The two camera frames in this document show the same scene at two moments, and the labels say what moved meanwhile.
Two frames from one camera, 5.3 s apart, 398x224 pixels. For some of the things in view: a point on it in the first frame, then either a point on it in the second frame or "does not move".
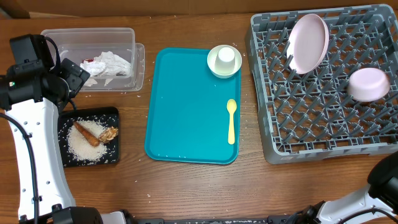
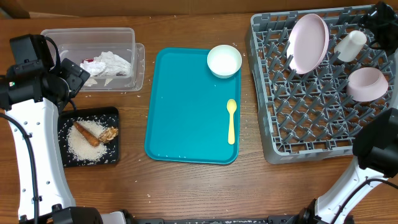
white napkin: [107, 64] does not move
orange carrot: [92, 140] does not move
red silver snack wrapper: [88, 60] does not move
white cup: [225, 61] to [350, 45]
